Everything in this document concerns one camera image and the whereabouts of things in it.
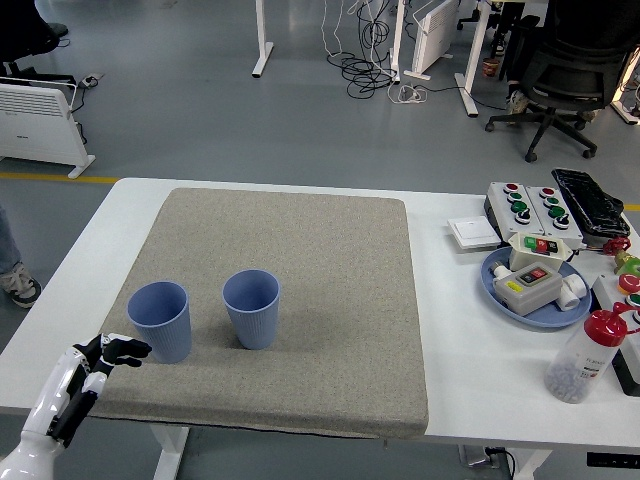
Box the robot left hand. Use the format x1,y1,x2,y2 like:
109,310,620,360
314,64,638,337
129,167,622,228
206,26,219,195
0,332,154,480

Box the blue ribbed plastic cup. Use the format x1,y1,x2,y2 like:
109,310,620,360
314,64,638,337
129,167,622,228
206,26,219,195
126,281,193,365
221,268,281,351

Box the person's grey white shoe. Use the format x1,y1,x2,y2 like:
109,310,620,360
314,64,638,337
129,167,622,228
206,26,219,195
0,262,43,309

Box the white table leg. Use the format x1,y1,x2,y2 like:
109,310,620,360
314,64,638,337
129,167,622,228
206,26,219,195
151,424,192,480
514,447,554,480

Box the person's leg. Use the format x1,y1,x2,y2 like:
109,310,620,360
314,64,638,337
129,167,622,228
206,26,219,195
0,203,24,276

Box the grey-brown mat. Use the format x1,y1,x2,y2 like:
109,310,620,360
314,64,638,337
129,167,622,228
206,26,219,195
92,187,430,441

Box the white desk leg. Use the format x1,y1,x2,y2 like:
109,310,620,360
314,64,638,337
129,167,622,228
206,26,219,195
454,0,494,118
388,0,407,84
251,0,275,78
610,97,640,126

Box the grey four-button control box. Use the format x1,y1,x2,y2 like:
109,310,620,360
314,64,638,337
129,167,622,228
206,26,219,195
487,181,545,236
524,185,585,250

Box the blue plate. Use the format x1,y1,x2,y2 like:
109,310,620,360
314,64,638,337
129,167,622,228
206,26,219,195
480,248,593,329

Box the clear bottle red cap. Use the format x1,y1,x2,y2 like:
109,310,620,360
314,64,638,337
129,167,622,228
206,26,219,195
543,302,640,404

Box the white pipe fitting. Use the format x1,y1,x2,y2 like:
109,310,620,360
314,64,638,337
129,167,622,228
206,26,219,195
558,272,588,313

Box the seated person's shoe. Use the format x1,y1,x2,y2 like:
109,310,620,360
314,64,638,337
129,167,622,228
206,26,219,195
506,89,532,116

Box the black table control panel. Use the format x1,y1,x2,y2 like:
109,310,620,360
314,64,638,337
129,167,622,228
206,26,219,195
586,451,640,469

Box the white box with mushroom button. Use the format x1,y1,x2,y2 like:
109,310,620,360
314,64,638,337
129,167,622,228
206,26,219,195
592,272,640,397

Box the black plastic-wrapped object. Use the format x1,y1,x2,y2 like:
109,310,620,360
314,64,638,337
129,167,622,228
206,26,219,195
551,167,632,237

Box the red valve handwheel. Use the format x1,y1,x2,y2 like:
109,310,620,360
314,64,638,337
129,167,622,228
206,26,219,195
603,236,633,257

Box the brass valve body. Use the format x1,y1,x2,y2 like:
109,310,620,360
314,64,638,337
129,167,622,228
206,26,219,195
613,249,640,275

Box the black mesh office chair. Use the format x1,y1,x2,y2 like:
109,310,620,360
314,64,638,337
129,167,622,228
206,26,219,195
484,0,640,163

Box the white panel heater with handle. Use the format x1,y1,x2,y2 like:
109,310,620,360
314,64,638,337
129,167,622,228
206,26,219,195
0,78,96,180

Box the white cable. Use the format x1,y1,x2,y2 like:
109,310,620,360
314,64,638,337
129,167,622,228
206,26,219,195
319,0,347,57

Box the white wall switch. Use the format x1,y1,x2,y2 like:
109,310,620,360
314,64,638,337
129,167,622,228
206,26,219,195
446,215,502,252

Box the black coiled cables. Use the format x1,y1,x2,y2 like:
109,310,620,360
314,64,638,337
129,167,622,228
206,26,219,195
326,0,402,99

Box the black power cable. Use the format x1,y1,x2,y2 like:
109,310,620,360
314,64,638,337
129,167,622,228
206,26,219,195
482,446,518,480

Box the grey switch box red black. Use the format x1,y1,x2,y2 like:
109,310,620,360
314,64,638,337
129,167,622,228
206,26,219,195
492,263,564,317

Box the beige switch box green red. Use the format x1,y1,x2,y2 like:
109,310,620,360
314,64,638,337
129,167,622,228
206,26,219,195
508,231,576,275

